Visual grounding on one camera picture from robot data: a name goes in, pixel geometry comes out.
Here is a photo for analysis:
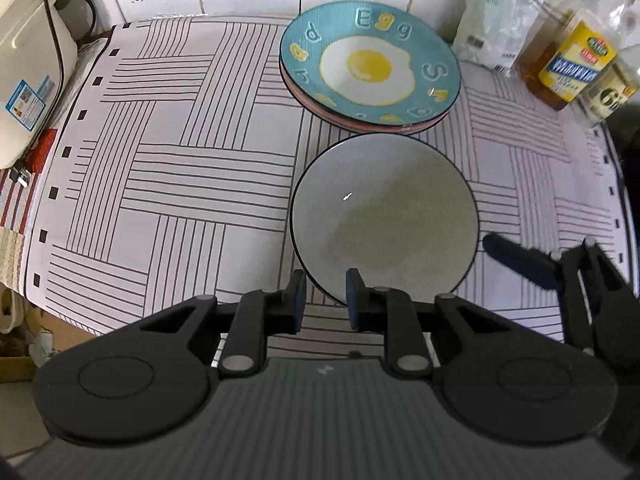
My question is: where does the striped white tablecloth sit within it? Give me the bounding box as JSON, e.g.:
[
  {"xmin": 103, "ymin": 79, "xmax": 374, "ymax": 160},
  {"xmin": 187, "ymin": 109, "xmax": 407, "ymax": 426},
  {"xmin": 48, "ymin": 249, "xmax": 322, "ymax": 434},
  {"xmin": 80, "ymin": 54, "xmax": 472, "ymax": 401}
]
[{"xmin": 22, "ymin": 12, "xmax": 637, "ymax": 352}]

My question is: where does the red striped cloth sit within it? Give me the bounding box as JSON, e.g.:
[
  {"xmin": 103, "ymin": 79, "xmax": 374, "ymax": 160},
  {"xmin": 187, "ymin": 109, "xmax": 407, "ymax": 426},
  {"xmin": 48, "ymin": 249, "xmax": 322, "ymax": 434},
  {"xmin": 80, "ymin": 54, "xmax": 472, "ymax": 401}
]
[{"xmin": 0, "ymin": 128, "xmax": 60, "ymax": 229}]

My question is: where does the blue fried egg plate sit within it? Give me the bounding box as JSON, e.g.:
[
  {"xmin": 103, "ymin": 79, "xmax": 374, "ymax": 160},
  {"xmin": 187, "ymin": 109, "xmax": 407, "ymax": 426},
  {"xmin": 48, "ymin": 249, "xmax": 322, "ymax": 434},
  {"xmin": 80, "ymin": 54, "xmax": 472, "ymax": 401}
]
[{"xmin": 278, "ymin": 1, "xmax": 462, "ymax": 125}]

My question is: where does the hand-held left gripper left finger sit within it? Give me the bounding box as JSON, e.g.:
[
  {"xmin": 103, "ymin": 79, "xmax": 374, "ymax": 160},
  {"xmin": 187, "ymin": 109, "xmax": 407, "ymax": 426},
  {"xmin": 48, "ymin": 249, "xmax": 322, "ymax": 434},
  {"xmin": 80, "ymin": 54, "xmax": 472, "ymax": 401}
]
[{"xmin": 139, "ymin": 269, "xmax": 307, "ymax": 379}]

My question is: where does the clear glass bottle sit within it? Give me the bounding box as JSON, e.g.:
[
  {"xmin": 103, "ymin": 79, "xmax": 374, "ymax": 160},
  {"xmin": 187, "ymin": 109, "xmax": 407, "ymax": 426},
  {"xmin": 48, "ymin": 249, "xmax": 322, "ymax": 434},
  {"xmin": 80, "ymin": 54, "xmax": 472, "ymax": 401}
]
[{"xmin": 575, "ymin": 0, "xmax": 640, "ymax": 129}]

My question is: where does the white powder bag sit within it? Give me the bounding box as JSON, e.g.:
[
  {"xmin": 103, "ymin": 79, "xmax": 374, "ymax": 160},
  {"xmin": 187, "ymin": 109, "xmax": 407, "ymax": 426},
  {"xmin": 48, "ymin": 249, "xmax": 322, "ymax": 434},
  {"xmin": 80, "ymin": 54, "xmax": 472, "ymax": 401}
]
[{"xmin": 452, "ymin": 0, "xmax": 534, "ymax": 75}]

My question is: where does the brown cardboard box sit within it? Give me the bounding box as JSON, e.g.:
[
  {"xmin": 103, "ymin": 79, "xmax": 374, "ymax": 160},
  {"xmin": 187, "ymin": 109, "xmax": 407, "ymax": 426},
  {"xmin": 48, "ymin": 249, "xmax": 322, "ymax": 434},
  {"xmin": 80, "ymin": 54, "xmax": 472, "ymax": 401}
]
[{"xmin": 0, "ymin": 304, "xmax": 57, "ymax": 387}]

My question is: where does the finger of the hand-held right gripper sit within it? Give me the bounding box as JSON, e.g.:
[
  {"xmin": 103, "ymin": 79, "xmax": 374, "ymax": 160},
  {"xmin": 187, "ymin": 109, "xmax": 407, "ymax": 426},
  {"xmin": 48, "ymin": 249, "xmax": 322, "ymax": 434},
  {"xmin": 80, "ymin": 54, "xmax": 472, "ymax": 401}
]
[{"xmin": 481, "ymin": 232, "xmax": 640, "ymax": 352}]

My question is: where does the pink rimmed plate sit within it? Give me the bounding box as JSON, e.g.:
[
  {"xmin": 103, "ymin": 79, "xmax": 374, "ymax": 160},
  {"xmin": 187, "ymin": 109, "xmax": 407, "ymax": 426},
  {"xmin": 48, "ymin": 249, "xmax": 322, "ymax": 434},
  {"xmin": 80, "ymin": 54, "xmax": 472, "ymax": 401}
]
[{"xmin": 278, "ymin": 60, "xmax": 452, "ymax": 136}]

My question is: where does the dark appliance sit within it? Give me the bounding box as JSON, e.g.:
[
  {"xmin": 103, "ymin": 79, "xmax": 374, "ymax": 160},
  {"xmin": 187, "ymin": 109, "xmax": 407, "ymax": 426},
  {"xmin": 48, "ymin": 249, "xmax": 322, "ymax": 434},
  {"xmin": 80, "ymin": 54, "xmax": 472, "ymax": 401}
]
[{"xmin": 612, "ymin": 109, "xmax": 640, "ymax": 242}]

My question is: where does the grey bowl black rim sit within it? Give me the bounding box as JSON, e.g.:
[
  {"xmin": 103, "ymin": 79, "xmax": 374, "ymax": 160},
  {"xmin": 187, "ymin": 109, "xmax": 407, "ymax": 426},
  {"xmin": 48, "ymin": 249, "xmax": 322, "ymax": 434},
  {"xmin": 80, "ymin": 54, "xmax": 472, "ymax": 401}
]
[{"xmin": 288, "ymin": 132, "xmax": 480, "ymax": 309}]

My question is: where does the yellow label oil bottle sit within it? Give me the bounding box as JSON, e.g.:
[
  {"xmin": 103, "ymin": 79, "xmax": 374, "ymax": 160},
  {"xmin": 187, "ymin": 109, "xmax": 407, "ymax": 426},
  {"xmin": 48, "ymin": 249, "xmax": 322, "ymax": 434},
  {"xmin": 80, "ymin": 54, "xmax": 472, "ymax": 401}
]
[{"xmin": 517, "ymin": 0, "xmax": 619, "ymax": 111}]

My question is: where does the black cooker power cable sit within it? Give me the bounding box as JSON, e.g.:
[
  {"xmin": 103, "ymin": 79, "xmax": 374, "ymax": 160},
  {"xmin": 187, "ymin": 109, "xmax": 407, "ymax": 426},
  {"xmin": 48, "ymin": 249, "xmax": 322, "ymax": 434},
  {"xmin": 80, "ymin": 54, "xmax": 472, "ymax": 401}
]
[{"xmin": 9, "ymin": 0, "xmax": 99, "ymax": 191}]

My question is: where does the beige woven cloth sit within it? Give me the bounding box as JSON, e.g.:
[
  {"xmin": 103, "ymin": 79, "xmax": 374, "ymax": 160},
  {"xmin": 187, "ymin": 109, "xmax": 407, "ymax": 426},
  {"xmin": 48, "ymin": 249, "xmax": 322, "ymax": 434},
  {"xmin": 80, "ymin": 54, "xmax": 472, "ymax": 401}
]
[{"xmin": 0, "ymin": 224, "xmax": 32, "ymax": 287}]

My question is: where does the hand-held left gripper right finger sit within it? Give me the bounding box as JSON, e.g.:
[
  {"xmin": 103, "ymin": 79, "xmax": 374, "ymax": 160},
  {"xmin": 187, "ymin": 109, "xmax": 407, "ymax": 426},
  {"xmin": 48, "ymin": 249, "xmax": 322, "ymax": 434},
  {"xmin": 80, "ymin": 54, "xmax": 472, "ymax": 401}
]
[{"xmin": 345, "ymin": 268, "xmax": 511, "ymax": 379}]

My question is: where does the beige rice cooker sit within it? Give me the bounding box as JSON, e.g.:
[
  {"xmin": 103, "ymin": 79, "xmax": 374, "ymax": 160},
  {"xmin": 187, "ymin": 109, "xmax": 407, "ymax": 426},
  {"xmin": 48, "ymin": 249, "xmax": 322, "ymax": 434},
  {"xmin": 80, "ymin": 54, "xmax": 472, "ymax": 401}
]
[{"xmin": 0, "ymin": 0, "xmax": 80, "ymax": 170}]

